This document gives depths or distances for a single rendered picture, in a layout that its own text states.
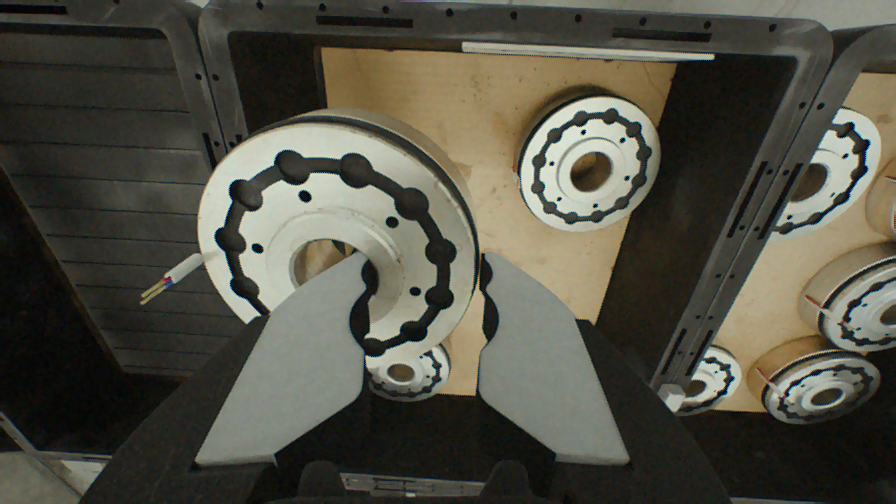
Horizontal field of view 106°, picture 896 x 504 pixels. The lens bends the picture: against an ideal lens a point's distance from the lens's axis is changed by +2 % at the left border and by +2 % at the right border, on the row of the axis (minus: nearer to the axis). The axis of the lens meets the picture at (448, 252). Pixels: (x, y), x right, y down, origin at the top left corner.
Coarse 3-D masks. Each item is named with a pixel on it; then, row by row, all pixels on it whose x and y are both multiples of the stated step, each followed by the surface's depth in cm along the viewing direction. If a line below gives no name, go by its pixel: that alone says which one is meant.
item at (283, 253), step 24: (312, 216) 11; (336, 216) 11; (360, 216) 11; (288, 240) 11; (312, 240) 11; (336, 240) 11; (360, 240) 11; (384, 240) 11; (288, 264) 12; (384, 264) 12; (288, 288) 12; (384, 288) 12; (384, 312) 13
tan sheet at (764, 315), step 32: (864, 96) 25; (864, 192) 28; (832, 224) 30; (864, 224) 30; (768, 256) 31; (800, 256) 31; (832, 256) 31; (768, 288) 33; (800, 288) 33; (736, 320) 35; (768, 320) 35; (800, 320) 35; (736, 352) 37; (864, 352) 36
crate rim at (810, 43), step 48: (240, 0) 15; (288, 0) 15; (336, 0) 15; (384, 0) 15; (624, 48) 16; (672, 48) 16; (720, 48) 15; (768, 48) 15; (816, 48) 15; (240, 96) 17; (768, 144) 17; (720, 240) 20; (672, 336) 24; (384, 480) 34; (432, 480) 34; (480, 480) 34
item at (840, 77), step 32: (832, 32) 17; (864, 32) 15; (832, 64) 16; (864, 64) 16; (832, 96) 16; (800, 128) 17; (800, 160) 18; (768, 192) 19; (768, 224) 20; (736, 256) 20; (736, 288) 22; (704, 320) 23; (704, 352) 24
